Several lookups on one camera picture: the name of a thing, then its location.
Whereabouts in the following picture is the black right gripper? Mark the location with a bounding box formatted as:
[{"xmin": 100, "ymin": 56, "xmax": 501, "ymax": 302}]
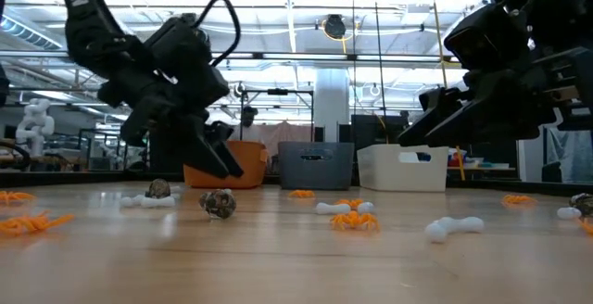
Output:
[{"xmin": 398, "ymin": 46, "xmax": 593, "ymax": 147}]

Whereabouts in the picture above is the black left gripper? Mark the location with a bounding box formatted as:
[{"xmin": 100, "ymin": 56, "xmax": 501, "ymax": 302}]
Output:
[{"xmin": 99, "ymin": 65, "xmax": 245, "ymax": 180}]

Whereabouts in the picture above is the orange plastic bin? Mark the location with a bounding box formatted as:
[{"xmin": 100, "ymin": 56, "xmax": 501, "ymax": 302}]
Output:
[{"xmin": 183, "ymin": 140, "xmax": 269, "ymax": 190}]

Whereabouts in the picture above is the black partition panel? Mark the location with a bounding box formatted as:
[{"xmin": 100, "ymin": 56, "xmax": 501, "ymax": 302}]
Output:
[
  {"xmin": 148, "ymin": 130, "xmax": 186, "ymax": 174},
  {"xmin": 462, "ymin": 141, "xmax": 520, "ymax": 171}
]

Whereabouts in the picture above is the person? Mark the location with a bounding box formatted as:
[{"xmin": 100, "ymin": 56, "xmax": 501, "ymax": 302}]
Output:
[{"xmin": 229, "ymin": 106, "xmax": 266, "ymax": 144}]

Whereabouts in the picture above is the red container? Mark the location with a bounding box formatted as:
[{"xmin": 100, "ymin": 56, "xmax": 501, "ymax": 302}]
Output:
[{"xmin": 448, "ymin": 149, "xmax": 467, "ymax": 169}]

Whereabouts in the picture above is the cluttered side table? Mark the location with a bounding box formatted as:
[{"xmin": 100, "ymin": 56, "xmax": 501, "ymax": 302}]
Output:
[{"xmin": 447, "ymin": 155, "xmax": 518, "ymax": 173}]

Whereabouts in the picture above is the pink hanging cloth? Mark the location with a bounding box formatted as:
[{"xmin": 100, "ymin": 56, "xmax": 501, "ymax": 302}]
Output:
[{"xmin": 259, "ymin": 120, "xmax": 314, "ymax": 175}]

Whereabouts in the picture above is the white plastic bin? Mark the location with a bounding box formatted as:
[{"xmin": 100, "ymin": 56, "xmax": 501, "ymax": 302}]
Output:
[{"xmin": 356, "ymin": 144, "xmax": 450, "ymax": 193}]

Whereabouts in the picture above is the grey plastic bin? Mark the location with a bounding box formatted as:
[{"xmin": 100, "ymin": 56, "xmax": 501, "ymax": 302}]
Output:
[{"xmin": 277, "ymin": 141, "xmax": 356, "ymax": 191}]

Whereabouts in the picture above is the black equipment box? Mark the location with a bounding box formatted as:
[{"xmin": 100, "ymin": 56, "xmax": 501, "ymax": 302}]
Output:
[{"xmin": 350, "ymin": 114, "xmax": 409, "ymax": 150}]

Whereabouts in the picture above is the black chair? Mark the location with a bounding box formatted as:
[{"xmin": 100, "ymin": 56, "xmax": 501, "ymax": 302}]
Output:
[{"xmin": 540, "ymin": 160, "xmax": 563, "ymax": 184}]

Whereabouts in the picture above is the grey tarp cover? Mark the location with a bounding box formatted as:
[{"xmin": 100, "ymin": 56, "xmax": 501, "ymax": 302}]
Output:
[{"xmin": 546, "ymin": 127, "xmax": 593, "ymax": 184}]

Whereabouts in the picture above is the white building column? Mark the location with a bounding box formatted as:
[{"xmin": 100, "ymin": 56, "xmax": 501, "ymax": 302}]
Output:
[{"xmin": 314, "ymin": 67, "xmax": 351, "ymax": 144}]

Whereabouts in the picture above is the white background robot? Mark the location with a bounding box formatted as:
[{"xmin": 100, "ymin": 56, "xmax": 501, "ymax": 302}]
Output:
[{"xmin": 15, "ymin": 98, "xmax": 56, "ymax": 157}]

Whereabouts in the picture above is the black curved tube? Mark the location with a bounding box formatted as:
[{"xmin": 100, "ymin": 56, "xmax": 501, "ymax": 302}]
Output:
[{"xmin": 0, "ymin": 139, "xmax": 33, "ymax": 171}]

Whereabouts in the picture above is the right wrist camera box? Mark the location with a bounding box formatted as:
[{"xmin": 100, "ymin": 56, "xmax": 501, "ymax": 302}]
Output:
[{"xmin": 443, "ymin": 3, "xmax": 533, "ymax": 72}]

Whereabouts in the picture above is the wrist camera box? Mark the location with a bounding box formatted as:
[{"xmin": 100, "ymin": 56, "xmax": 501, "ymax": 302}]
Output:
[
  {"xmin": 443, "ymin": 3, "xmax": 533, "ymax": 72},
  {"xmin": 152, "ymin": 13, "xmax": 215, "ymax": 82}
]

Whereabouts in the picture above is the black metal frame stand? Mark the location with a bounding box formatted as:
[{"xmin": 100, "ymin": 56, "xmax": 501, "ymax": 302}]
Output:
[{"xmin": 238, "ymin": 88, "xmax": 315, "ymax": 144}]

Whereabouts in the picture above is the yellow hanging cable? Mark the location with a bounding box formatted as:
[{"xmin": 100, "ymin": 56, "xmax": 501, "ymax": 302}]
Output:
[{"xmin": 428, "ymin": 0, "xmax": 466, "ymax": 181}]

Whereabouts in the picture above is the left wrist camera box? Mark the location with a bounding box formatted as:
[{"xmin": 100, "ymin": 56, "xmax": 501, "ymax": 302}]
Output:
[{"xmin": 152, "ymin": 13, "xmax": 215, "ymax": 82}]

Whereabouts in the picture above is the black hanging cable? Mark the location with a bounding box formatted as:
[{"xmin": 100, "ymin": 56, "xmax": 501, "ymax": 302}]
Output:
[{"xmin": 372, "ymin": 0, "xmax": 389, "ymax": 144}]

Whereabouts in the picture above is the black aluminium table frame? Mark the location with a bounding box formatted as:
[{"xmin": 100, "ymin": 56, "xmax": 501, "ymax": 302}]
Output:
[{"xmin": 0, "ymin": 169, "xmax": 593, "ymax": 197}]

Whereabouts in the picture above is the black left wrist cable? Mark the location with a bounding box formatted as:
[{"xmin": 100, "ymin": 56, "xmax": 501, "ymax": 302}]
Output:
[{"xmin": 193, "ymin": 0, "xmax": 243, "ymax": 68}]

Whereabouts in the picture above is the black metal workcell frame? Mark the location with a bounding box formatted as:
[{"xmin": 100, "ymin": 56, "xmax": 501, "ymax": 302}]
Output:
[{"xmin": 77, "ymin": 127, "xmax": 150, "ymax": 171}]

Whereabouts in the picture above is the black ceiling cable reel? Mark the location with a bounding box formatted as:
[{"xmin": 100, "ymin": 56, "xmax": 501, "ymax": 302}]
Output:
[{"xmin": 322, "ymin": 13, "xmax": 347, "ymax": 41}]

